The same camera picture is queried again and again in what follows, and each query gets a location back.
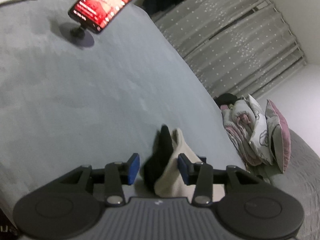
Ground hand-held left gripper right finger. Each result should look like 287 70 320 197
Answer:
177 154 262 207

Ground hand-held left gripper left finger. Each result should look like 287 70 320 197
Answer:
56 153 140 207

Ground black beige-lined pants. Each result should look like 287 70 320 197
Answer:
141 124 208 198

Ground folded white and pink quilt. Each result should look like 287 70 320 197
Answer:
220 94 273 167

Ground black cloth bundle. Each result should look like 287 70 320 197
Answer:
216 93 240 105

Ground light grey bed sheet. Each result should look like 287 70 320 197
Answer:
0 0 250 230

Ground pink and grey pillow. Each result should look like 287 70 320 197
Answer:
264 99 291 174

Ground grey star-printed curtain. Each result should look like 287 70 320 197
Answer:
150 0 307 100

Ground black round phone stand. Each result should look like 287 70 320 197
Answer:
59 22 95 48

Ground smartphone with red screen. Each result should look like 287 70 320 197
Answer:
68 0 153 35

